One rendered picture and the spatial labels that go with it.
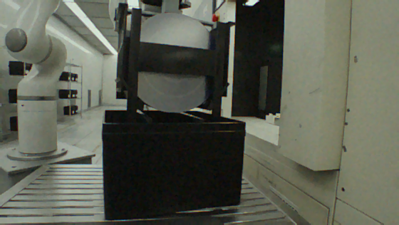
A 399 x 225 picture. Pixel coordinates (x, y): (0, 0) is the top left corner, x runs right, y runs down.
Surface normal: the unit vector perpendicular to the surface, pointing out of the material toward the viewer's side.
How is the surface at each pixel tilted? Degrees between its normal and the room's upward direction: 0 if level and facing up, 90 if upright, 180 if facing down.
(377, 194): 90
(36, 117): 90
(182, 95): 91
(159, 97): 91
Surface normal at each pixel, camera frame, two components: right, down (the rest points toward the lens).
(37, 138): 0.52, 0.09
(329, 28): 0.21, 0.09
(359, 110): -0.98, -0.02
